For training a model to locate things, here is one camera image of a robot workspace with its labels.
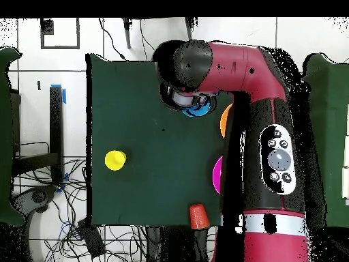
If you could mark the light blue plastic cup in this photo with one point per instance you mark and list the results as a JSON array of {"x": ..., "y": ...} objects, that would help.
[{"x": 199, "y": 111}]

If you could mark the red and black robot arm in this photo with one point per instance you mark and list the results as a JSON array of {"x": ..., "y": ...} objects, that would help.
[{"x": 245, "y": 71}]

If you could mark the dark green table cloth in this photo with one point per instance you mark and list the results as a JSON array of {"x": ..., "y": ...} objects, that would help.
[{"x": 136, "y": 122}]

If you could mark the large pink plastic bowl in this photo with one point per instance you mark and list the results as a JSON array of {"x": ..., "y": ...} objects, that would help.
[{"x": 217, "y": 176}]

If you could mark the large yellow-orange plastic bowl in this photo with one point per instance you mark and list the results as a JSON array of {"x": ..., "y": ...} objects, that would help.
[{"x": 225, "y": 120}]

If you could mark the yellow plastic cup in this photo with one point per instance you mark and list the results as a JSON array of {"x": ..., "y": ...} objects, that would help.
[{"x": 114, "y": 161}]

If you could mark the orange plastic cup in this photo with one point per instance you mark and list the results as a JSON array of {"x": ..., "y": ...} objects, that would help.
[{"x": 199, "y": 217}]

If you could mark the black stand leg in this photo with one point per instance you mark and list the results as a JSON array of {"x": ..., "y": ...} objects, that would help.
[
  {"x": 127, "y": 35},
  {"x": 188, "y": 28}
]

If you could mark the blue tape strip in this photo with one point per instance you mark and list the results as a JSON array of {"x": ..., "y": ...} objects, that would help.
[{"x": 64, "y": 95}]

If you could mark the black power strip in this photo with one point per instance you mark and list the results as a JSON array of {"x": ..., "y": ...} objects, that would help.
[{"x": 91, "y": 238}]

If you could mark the green cloth side table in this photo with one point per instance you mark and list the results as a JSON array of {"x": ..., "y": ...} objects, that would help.
[
  {"x": 335, "y": 122},
  {"x": 5, "y": 136}
]

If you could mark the black stand post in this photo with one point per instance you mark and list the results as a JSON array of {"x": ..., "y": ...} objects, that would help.
[{"x": 56, "y": 122}]

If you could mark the black square floor frame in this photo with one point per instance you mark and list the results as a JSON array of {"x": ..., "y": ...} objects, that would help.
[{"x": 46, "y": 27}]

